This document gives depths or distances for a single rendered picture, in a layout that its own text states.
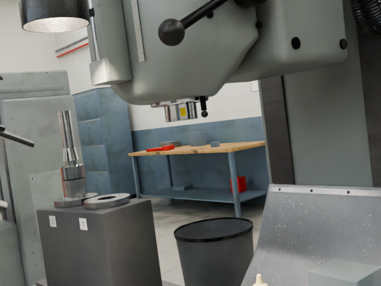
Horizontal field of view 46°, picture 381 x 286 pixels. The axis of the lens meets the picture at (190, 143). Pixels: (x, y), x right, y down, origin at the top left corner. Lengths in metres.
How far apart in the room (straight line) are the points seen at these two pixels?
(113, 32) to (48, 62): 10.01
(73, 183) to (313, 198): 0.49
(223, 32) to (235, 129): 5.77
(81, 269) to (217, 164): 5.87
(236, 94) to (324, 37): 5.58
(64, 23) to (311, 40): 0.37
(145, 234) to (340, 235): 0.37
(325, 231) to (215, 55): 0.47
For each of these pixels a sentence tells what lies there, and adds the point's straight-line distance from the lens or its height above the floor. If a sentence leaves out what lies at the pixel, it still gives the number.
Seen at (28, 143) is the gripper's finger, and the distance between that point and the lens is 0.75.
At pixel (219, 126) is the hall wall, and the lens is 6.58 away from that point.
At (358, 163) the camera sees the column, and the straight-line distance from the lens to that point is 0.93.
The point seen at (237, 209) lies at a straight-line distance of 5.48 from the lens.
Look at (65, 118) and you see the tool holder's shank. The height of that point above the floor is 1.31.
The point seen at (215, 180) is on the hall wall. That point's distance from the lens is 6.80.
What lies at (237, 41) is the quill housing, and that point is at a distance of 0.63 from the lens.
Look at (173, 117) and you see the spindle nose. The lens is 0.65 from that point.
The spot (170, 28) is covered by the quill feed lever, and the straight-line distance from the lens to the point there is 0.50.
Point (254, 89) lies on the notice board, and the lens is 6.09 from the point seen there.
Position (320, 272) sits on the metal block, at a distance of 0.53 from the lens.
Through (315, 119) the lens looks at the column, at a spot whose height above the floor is 1.25.
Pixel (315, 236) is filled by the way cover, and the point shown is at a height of 1.02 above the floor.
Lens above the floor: 1.28
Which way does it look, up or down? 3 degrees down
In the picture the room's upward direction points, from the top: 7 degrees counter-clockwise
